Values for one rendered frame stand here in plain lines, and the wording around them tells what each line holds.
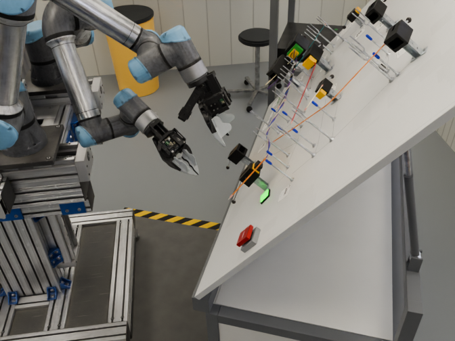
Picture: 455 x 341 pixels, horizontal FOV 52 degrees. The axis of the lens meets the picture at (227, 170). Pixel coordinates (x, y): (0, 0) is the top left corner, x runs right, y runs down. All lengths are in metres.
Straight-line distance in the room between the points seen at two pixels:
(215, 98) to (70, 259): 1.28
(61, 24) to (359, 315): 1.29
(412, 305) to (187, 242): 1.72
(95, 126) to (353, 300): 1.00
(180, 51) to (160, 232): 1.74
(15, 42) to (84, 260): 1.47
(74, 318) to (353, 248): 1.32
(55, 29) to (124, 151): 2.13
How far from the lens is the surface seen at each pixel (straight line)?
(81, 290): 2.44
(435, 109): 0.98
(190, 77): 1.33
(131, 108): 1.51
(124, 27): 1.44
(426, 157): 3.65
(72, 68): 1.59
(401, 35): 1.18
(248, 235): 1.26
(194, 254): 2.74
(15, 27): 1.33
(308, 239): 1.72
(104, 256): 2.55
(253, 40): 3.83
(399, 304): 1.60
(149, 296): 2.59
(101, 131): 1.58
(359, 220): 1.82
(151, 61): 1.34
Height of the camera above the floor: 2.04
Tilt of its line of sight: 38 degrees down
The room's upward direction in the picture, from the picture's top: 2 degrees counter-clockwise
